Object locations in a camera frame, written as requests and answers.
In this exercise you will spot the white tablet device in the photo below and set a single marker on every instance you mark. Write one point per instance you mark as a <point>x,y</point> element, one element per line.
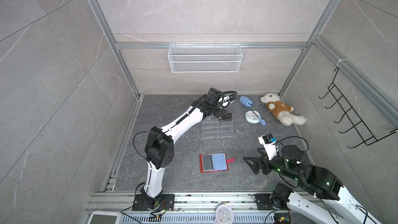
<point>105,217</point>

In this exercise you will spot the white teddy bear brown shirt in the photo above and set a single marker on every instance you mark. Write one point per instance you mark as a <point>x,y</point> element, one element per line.
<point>282,111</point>

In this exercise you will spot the red card holder wallet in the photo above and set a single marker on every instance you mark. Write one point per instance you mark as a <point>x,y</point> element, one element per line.
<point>228,162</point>

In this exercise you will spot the grey credit card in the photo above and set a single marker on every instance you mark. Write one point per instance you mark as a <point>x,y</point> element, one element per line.
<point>207,165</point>

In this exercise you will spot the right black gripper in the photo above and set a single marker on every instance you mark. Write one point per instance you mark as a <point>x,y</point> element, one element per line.
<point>257,163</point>

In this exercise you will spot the white wire mesh basket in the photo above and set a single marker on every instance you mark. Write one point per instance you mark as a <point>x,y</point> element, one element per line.
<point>203,58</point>

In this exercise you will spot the black wall hook rack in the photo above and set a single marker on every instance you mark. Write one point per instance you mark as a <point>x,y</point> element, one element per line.
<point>367,137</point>

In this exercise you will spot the blue credit card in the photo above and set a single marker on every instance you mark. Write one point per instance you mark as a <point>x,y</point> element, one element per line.
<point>219,161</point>

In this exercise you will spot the clear acrylic organizer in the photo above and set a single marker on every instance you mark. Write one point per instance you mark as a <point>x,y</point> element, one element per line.
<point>213,128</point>

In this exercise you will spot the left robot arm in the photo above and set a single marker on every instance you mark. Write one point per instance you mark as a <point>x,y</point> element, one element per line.
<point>159,148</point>

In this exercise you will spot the white round clock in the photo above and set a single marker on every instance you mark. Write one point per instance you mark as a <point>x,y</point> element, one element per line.
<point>224,214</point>

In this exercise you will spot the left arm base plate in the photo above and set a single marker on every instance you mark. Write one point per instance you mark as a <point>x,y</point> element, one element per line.
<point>145,203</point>

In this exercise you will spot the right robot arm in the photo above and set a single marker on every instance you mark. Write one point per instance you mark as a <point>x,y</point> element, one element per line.
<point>310,190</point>

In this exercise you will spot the blue plastic bottle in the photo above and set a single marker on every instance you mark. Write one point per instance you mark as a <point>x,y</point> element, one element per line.
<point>247,102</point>

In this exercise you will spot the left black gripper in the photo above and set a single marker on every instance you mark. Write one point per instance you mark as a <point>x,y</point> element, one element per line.
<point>219,112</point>

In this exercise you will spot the small blue brush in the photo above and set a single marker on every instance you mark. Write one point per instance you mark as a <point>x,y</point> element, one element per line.
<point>262,122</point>

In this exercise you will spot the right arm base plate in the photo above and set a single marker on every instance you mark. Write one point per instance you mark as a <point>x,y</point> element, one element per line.
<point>263,202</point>

